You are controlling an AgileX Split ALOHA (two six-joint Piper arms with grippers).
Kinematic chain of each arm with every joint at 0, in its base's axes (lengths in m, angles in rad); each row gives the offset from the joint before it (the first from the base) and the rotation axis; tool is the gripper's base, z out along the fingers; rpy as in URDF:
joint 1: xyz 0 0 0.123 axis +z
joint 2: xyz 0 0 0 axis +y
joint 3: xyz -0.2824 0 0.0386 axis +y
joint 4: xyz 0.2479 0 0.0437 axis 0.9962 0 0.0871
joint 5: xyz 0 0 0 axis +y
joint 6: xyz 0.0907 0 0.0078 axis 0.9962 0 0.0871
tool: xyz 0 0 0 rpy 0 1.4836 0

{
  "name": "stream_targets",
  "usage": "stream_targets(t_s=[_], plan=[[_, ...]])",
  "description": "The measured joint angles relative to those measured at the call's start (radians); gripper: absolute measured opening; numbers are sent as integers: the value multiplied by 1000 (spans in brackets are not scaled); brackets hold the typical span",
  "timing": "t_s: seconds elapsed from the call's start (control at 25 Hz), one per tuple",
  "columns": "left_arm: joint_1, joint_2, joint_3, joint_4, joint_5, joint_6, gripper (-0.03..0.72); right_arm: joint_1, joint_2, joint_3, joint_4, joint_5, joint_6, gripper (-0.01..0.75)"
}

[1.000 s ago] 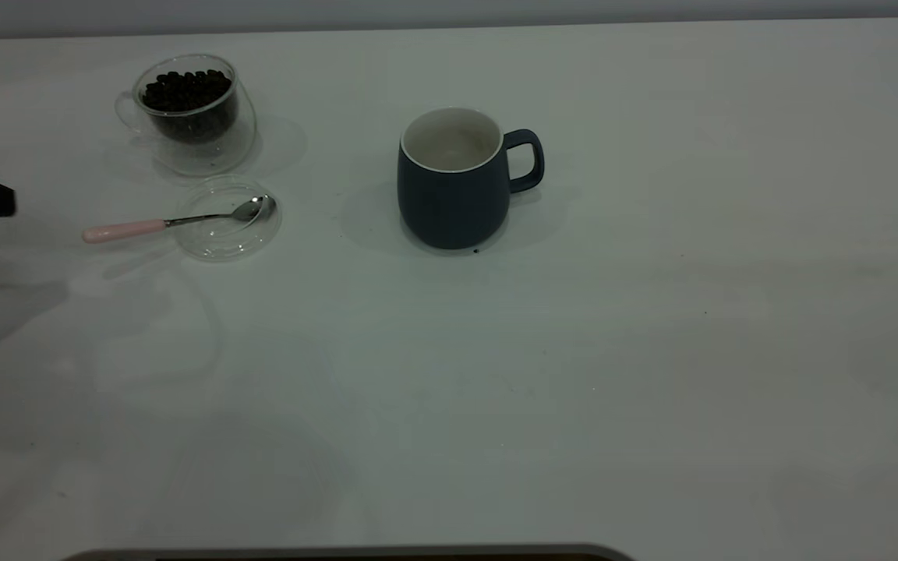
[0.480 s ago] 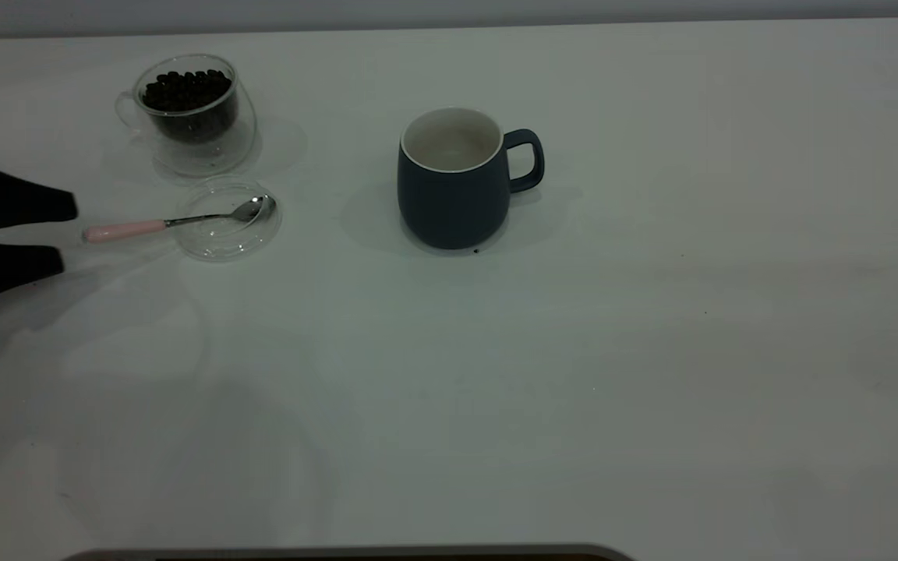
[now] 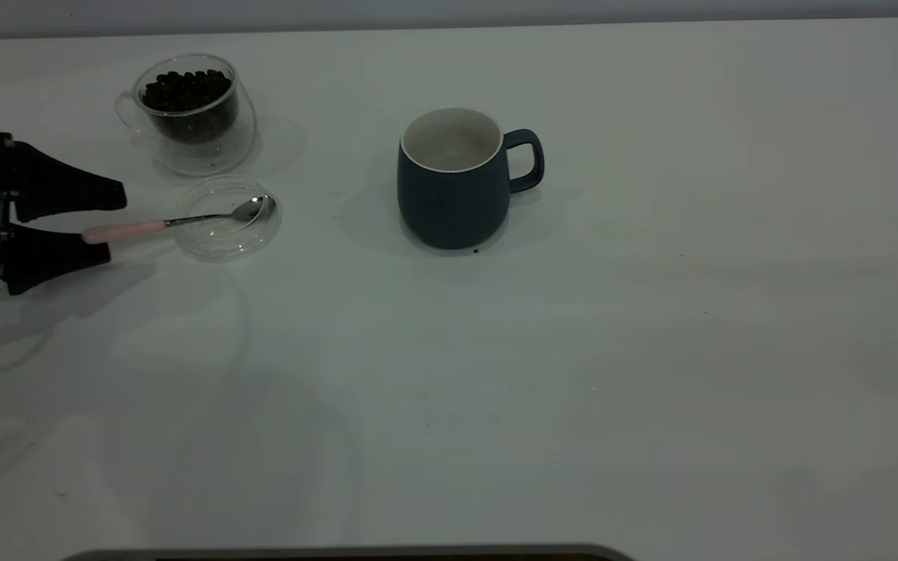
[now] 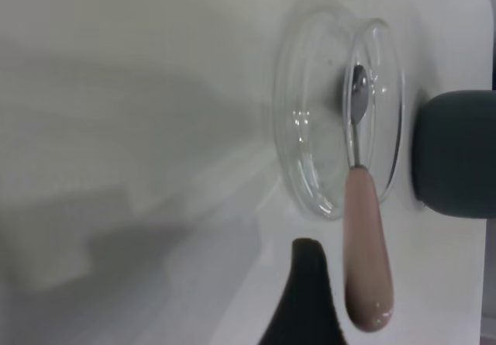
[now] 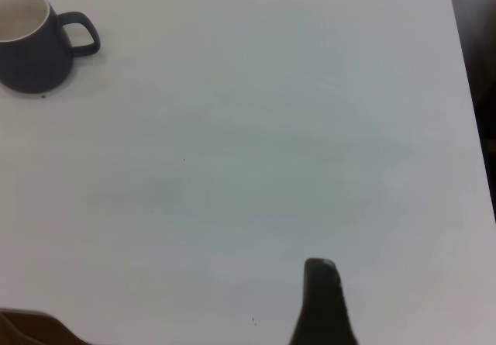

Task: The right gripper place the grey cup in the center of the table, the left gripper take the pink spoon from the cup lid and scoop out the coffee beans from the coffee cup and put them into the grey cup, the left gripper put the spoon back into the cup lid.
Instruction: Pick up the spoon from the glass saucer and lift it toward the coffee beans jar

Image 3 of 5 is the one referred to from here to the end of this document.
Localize dark roasted coffee beans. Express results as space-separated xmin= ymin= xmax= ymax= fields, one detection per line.
xmin=142 ymin=69 xmax=238 ymax=143

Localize clear round glass lid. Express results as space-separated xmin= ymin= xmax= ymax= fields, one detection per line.
xmin=175 ymin=176 xmax=284 ymax=262

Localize dark grey ceramic mug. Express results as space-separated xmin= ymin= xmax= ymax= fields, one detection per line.
xmin=397 ymin=107 xmax=546 ymax=251

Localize clear double-wall glass cup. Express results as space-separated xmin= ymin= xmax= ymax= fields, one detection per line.
xmin=114 ymin=53 xmax=257 ymax=177

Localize pink-handled metal spoon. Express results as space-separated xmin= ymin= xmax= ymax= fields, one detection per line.
xmin=81 ymin=195 xmax=277 ymax=245

